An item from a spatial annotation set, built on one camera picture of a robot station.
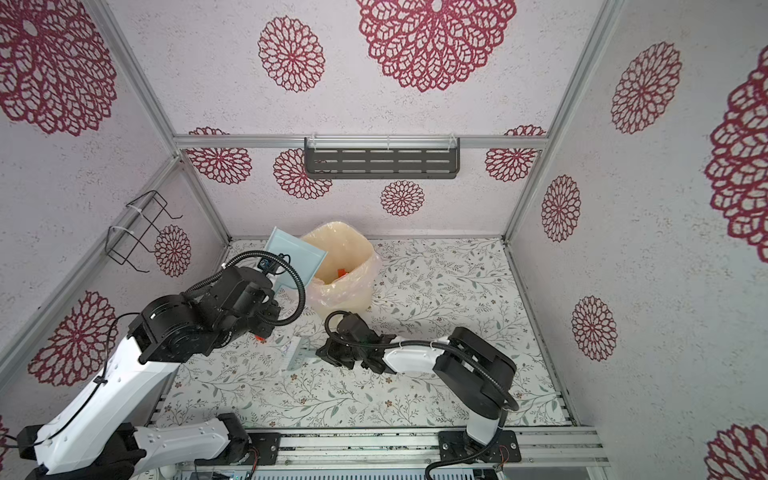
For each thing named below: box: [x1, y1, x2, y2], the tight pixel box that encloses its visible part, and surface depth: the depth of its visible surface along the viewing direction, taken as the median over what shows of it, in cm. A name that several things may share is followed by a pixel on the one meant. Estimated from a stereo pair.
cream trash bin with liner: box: [303, 221, 382, 318], surface depth 83 cm
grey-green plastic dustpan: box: [264, 226, 328, 293], surface depth 67 cm
